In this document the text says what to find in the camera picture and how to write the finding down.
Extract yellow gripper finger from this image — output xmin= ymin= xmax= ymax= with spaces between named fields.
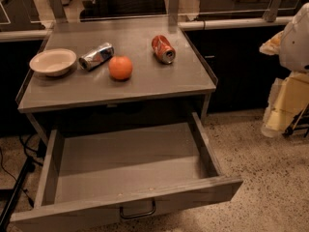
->
xmin=259 ymin=31 xmax=283 ymax=55
xmin=261 ymin=72 xmax=309 ymax=137

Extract orange fruit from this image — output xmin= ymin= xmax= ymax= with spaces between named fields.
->
xmin=108 ymin=56 xmax=133 ymax=80

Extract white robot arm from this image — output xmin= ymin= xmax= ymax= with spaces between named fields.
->
xmin=259 ymin=3 xmax=309 ymax=137

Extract open grey top drawer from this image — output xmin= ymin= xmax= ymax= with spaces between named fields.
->
xmin=11 ymin=113 xmax=242 ymax=232

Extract grey cabinet counter unit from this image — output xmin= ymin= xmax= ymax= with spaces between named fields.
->
xmin=14 ymin=15 xmax=219 ymax=147

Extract crushed red soda can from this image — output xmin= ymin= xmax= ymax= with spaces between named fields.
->
xmin=152 ymin=35 xmax=176 ymax=64

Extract crushed silver blue can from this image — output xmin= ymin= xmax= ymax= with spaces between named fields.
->
xmin=78 ymin=43 xmax=114 ymax=72

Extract white ceramic bowl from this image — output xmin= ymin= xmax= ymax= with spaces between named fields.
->
xmin=29 ymin=48 xmax=76 ymax=76

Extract black stand leg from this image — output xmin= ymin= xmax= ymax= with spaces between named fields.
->
xmin=0 ymin=158 xmax=33 ymax=232

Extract dark metal drawer handle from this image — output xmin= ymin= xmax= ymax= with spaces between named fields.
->
xmin=119 ymin=199 xmax=156 ymax=219

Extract black floor cables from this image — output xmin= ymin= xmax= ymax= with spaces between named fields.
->
xmin=0 ymin=132 xmax=47 ymax=208

